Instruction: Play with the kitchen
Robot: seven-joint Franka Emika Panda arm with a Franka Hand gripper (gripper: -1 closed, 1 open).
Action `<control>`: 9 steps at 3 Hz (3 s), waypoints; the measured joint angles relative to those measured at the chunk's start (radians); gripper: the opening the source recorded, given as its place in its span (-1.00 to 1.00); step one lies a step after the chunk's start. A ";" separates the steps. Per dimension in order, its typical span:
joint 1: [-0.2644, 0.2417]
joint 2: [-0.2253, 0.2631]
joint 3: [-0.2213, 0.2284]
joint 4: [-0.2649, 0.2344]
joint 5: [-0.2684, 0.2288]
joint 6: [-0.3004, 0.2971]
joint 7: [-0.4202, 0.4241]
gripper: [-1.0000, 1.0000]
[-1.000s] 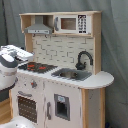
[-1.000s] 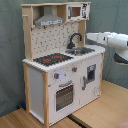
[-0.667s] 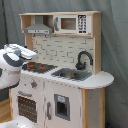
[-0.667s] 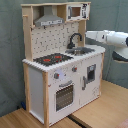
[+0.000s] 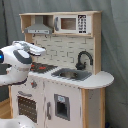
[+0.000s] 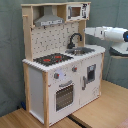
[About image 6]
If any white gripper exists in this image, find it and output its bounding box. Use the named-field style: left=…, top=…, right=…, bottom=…
left=84, top=26, right=107, bottom=39

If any white toy microwave door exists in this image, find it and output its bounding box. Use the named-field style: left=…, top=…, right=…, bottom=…
left=67, top=4, right=90, bottom=21

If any white toy oven door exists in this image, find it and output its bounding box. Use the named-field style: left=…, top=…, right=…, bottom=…
left=49, top=77, right=80, bottom=125

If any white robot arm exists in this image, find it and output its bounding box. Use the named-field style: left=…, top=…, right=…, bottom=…
left=84, top=26, right=128, bottom=57

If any wooden toy kitchen unit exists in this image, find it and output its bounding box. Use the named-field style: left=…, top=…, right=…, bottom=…
left=22, top=2, right=105, bottom=127

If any metal toy sink basin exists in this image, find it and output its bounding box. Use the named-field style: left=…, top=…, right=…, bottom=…
left=65, top=47, right=95, bottom=56

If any black toy faucet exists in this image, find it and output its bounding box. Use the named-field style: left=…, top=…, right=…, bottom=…
left=67, top=32, right=83, bottom=50

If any white cabinet door with dispenser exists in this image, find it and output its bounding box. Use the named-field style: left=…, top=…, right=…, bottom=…
left=80, top=55, right=102, bottom=105

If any red right oven knob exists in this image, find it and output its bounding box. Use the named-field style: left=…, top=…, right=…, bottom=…
left=72, top=66, right=77, bottom=72

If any red oven knob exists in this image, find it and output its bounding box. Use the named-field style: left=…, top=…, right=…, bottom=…
left=72, top=66, right=77, bottom=72
left=54, top=73, right=60, bottom=79

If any black toy stovetop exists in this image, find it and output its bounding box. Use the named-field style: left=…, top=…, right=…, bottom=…
left=34, top=53, right=71, bottom=66

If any grey toy range hood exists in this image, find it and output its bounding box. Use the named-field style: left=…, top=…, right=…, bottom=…
left=34, top=6, right=64, bottom=27

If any red left oven knob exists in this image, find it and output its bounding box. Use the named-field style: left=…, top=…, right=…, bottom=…
left=54, top=73, right=60, bottom=79

